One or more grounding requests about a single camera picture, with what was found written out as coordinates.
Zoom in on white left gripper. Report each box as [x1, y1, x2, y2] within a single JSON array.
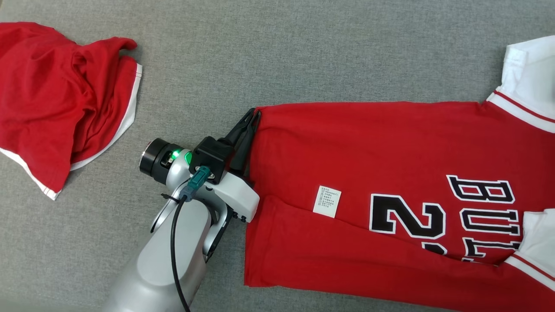
[[204, 108, 261, 222]]

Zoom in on red basketball jersey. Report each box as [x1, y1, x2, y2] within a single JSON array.
[[244, 35, 555, 312]]

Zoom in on red shorts with white trim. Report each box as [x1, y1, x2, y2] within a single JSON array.
[[0, 22, 143, 201]]

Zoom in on black left camera cable teal plug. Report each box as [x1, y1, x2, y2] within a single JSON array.
[[170, 166, 212, 312]]

